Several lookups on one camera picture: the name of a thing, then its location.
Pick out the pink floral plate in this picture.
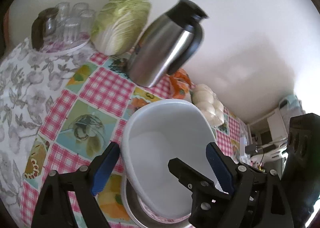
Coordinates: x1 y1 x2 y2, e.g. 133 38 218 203
137 196 190 224

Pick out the napa cabbage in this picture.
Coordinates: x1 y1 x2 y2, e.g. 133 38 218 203
91 0 151 56

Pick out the clear drinking glass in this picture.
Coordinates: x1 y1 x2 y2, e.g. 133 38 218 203
63 17 81 44
72 2 96 35
55 2 70 26

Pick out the large steel plate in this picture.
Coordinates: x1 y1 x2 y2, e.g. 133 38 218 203
120 176 193 228

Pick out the white square bowl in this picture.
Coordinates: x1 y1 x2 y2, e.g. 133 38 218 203
120 99 222 219

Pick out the checkered picture tablecloth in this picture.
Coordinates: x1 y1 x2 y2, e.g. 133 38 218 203
21 52 248 227

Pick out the orange snack packet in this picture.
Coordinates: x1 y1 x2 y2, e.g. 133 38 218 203
169 68 192 101

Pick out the grey floral cloth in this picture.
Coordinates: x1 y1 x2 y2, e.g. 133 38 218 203
1 38 94 219

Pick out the black power adapter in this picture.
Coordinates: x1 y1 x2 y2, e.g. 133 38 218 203
245 144 257 155

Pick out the steel thermos jug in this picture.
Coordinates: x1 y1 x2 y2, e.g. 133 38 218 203
126 0 208 88

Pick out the white cabinet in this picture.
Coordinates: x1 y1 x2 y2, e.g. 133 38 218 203
247 108 288 146

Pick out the round glass tray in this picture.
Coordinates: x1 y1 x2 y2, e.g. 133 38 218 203
39 38 89 55

